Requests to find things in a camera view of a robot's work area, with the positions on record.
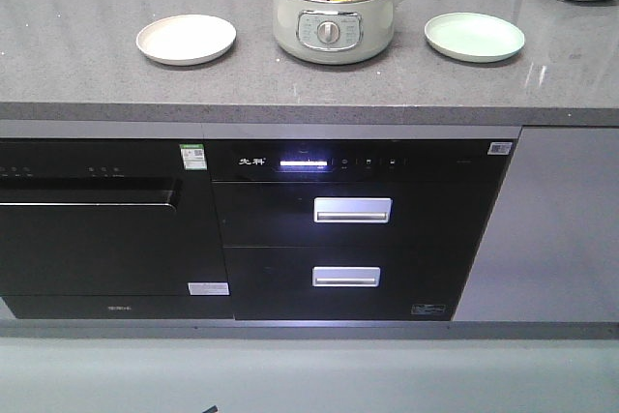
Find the black disinfection cabinet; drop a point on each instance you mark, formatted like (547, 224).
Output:
(442, 190)

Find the green energy label sticker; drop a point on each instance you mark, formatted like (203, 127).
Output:
(193, 157)

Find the green electric cooking pot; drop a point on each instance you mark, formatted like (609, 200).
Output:
(334, 32)

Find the cream white plate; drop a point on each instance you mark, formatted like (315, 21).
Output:
(186, 40)

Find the light green plate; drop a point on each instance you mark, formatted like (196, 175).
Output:
(474, 38)

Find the black built-in dishwasher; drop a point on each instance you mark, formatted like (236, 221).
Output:
(108, 228)

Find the black tape strip top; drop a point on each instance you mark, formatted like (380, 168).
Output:
(212, 409)

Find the grey cabinet door right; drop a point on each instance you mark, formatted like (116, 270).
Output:
(550, 250)

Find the grey stone countertop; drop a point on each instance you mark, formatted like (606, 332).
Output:
(76, 60)

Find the upper silver drawer handle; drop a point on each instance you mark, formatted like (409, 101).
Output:
(352, 209)

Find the silver drawer handle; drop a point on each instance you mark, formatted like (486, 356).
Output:
(340, 276)
(352, 209)

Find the lower silver drawer handle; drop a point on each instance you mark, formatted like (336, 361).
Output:
(340, 276)

